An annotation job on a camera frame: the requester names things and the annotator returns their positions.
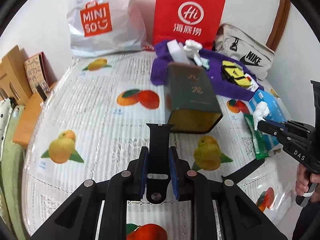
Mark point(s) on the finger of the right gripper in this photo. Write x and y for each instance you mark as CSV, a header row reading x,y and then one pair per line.
x,y
279,130
273,125

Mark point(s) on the white tissue wad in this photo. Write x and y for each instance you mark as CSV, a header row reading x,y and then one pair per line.
x,y
261,111

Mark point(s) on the white Miniso plastic bag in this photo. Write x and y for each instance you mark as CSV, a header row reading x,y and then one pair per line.
x,y
100,27

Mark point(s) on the red Haidilao paper bag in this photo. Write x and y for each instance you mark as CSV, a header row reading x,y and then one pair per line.
x,y
197,20

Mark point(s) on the dark green tea tin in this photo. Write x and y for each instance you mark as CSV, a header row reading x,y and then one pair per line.
x,y
190,102

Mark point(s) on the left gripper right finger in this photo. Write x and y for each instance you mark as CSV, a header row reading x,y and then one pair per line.
x,y
219,210

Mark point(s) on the white cloth glove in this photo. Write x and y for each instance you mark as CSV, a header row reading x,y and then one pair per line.
x,y
192,49

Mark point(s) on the green wet wipe packet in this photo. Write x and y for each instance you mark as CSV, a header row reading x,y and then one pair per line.
x,y
259,145

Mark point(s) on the wooden headboard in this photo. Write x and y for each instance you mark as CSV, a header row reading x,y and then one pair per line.
x,y
14,83

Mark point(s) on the white spotted pillow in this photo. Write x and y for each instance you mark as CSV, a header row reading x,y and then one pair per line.
x,y
5,112

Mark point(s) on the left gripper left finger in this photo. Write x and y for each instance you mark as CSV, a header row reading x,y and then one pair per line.
x,y
97,210

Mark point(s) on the wooden nightstand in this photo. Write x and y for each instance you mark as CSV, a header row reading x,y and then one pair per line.
x,y
27,121

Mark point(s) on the white mesh pouch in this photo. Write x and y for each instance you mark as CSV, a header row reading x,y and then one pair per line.
x,y
203,62

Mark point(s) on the blue tissue box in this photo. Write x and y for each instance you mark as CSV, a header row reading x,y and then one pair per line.
x,y
276,114

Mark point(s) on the grey Nike waist bag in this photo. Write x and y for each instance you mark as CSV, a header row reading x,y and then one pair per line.
x,y
234,43

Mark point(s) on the person's right hand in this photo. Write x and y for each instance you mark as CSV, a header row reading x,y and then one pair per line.
x,y
302,181

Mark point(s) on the small glass bottle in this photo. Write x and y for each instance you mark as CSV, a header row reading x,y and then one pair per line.
x,y
43,90

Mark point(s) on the brown wooden door frame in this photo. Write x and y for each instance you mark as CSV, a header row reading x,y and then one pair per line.
x,y
279,24

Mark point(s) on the patterned book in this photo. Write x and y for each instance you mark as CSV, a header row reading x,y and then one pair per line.
x,y
36,72

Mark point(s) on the strawberry snack packet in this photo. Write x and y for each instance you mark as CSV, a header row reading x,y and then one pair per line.
x,y
253,85

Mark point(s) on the green bed blanket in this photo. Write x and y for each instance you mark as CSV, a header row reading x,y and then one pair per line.
x,y
11,178

